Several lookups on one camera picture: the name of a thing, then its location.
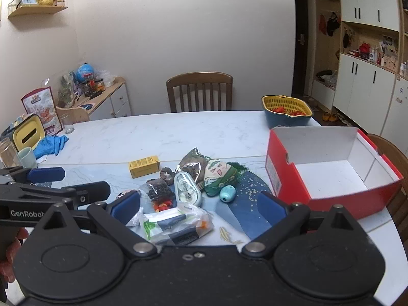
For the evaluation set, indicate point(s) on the white side cabinet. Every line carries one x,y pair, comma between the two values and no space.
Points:
119,102

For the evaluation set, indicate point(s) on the blue globe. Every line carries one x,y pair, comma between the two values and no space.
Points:
85,71

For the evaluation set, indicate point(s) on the yellow slipper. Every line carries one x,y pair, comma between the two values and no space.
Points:
325,117
334,117

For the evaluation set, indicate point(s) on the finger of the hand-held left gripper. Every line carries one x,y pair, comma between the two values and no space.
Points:
89,191
46,174

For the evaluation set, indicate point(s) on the red cardboard box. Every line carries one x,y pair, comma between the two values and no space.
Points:
287,181

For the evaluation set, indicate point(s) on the orange toy figure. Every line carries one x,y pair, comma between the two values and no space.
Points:
164,204

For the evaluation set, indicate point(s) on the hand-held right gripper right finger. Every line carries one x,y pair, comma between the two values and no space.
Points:
271,208

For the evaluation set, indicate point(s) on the light wooden chair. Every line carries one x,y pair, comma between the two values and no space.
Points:
76,113

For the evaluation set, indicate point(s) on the red snack bag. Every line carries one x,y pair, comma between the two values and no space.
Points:
41,102

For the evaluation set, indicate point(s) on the dark door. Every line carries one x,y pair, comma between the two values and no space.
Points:
301,16

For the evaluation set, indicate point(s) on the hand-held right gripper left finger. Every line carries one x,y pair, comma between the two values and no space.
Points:
126,204

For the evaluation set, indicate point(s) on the bag of black beads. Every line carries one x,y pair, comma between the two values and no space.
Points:
159,191

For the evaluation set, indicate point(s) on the clear drinking glass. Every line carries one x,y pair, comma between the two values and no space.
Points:
8,153
67,124

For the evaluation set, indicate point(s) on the white wall cabinet unit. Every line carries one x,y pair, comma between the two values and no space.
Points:
366,79

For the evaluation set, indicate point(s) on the blue rubber gloves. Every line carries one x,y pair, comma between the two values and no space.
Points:
51,143

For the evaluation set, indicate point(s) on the light blue egg toy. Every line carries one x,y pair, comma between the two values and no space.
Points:
228,193

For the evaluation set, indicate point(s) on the brown foil snack bag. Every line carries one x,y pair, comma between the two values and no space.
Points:
191,165

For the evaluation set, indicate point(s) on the wooden wall shelf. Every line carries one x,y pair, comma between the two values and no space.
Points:
35,10

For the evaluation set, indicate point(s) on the curved-back wooden chair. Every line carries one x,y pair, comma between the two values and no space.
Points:
392,153

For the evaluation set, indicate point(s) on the person's left hand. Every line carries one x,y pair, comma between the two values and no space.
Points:
11,251

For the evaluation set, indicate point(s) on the yellow tissue box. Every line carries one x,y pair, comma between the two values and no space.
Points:
28,127

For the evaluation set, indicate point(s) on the blue printed table mat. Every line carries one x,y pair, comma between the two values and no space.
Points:
239,194

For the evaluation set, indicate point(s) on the bag of dried flowers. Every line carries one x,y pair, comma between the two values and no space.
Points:
66,91

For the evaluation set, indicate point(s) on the orange-filled jar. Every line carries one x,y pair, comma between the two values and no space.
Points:
99,84

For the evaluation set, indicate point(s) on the beige rubber band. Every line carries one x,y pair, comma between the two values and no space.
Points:
237,241
225,233

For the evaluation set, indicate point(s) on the clear plastic bag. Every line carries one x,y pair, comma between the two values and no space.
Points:
106,77

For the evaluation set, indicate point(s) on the slatted wooden chair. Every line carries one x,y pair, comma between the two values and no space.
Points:
199,78

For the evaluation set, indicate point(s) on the pale green mug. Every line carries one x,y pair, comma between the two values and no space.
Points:
27,157

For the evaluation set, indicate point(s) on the small yellow box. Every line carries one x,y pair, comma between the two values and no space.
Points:
143,167

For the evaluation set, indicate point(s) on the red pot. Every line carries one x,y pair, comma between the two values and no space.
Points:
364,48

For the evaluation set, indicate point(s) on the clear plastic case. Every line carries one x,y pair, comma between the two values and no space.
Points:
186,188

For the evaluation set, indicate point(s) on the yellow and blue strainer basket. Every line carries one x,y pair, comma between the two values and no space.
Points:
287,120

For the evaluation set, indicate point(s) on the dark glass jar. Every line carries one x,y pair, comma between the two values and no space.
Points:
85,88

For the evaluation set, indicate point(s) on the plastic bag of packets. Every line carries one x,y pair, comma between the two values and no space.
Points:
172,226

